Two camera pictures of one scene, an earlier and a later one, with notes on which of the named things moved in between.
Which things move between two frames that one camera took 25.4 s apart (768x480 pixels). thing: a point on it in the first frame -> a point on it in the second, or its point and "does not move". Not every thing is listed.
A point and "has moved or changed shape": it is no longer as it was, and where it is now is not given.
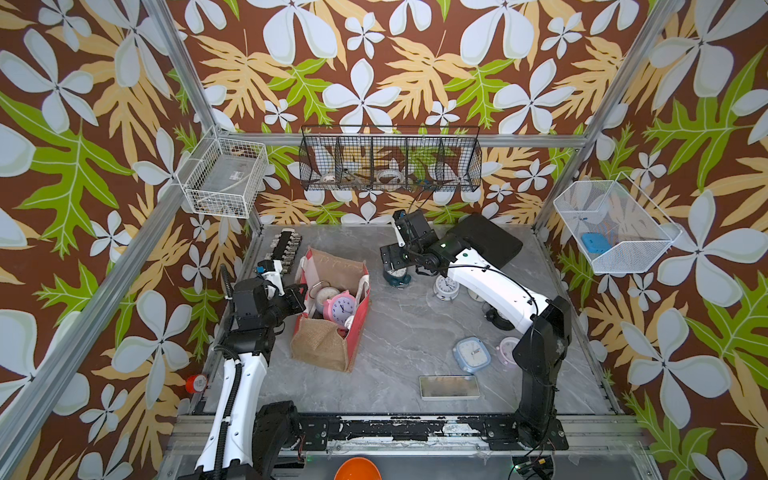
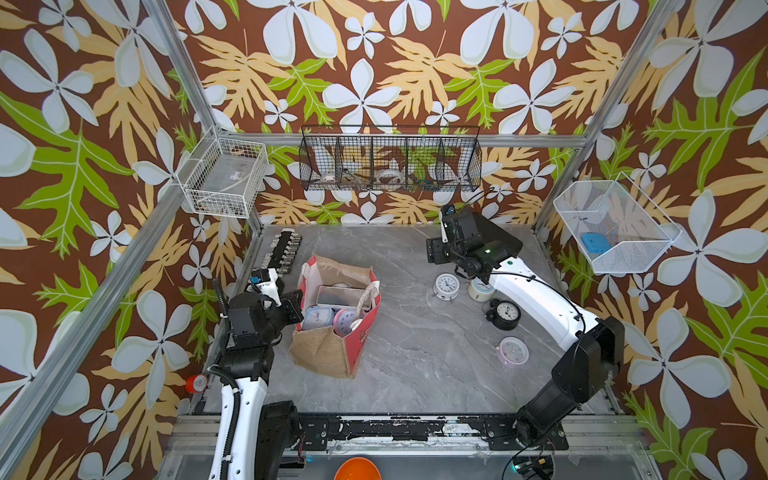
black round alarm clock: x=497 y=320 does not move
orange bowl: x=358 y=468 does not move
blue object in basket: x=596 y=242 does not move
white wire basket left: x=224 y=174 does not move
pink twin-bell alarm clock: x=339 y=307 has moved or changed shape
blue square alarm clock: x=471 y=354 -> x=316 y=317
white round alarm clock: x=446 y=288 does not move
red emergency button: x=196 y=383 does not move
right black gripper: x=393 y=249 -> x=433 y=248
